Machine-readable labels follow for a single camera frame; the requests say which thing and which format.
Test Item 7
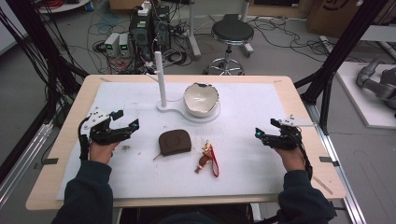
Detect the aluminium rail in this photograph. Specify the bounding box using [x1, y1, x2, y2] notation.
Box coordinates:
[0, 121, 54, 209]
[304, 102, 368, 224]

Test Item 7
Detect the brown pouch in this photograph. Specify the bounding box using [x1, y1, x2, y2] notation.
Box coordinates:
[152, 128, 192, 161]

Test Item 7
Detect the person's right hand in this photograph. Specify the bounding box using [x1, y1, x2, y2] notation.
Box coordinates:
[273, 147, 306, 173]

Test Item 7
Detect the white stand with pole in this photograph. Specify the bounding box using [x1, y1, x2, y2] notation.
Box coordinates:
[146, 50, 222, 124]

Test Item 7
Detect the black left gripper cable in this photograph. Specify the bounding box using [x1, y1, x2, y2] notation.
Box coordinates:
[77, 116, 92, 161]

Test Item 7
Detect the cardboard box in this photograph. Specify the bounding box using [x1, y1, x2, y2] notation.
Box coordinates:
[305, 0, 370, 39]

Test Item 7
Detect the black frame strut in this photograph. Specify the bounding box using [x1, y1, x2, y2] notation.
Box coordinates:
[0, 0, 90, 185]
[293, 0, 391, 135]

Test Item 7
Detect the white eggshell-shaped bowl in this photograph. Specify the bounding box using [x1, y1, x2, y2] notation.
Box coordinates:
[182, 81, 220, 119]

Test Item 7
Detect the person's left hand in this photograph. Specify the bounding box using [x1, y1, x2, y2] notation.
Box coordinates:
[89, 141, 121, 165]

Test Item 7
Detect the grey bench power supply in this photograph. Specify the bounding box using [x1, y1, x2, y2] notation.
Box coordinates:
[104, 32, 121, 54]
[118, 32, 131, 58]

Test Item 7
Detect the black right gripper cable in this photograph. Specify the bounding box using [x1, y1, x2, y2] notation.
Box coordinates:
[289, 125, 314, 182]

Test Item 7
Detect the keychain with red strap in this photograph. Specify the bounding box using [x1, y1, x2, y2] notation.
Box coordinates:
[193, 139, 220, 178]

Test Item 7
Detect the black computer tower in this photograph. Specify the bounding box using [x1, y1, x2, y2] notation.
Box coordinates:
[128, 11, 155, 64]
[152, 5, 172, 53]

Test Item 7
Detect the white metal stand leg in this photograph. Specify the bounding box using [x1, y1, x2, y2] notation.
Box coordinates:
[186, 0, 203, 61]

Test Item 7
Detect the black tape piece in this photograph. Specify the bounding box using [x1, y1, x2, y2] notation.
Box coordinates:
[33, 157, 60, 171]
[318, 156, 341, 168]

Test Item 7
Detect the black round stool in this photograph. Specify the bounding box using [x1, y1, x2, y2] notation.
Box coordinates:
[202, 18, 256, 77]

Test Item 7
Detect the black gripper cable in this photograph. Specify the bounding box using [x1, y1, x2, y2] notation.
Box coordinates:
[77, 116, 92, 161]
[289, 125, 314, 182]

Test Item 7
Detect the white table mat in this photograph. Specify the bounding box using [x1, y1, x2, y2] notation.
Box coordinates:
[55, 80, 290, 201]

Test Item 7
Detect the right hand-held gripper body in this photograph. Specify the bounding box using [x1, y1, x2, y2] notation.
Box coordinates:
[262, 114, 317, 151]

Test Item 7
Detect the white floor platform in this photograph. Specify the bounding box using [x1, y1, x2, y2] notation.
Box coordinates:
[335, 61, 396, 130]

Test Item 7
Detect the white power strip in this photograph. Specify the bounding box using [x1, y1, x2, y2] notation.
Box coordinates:
[136, 1, 152, 18]

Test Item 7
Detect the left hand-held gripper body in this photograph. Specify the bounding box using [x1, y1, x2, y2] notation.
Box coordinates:
[83, 106, 133, 147]

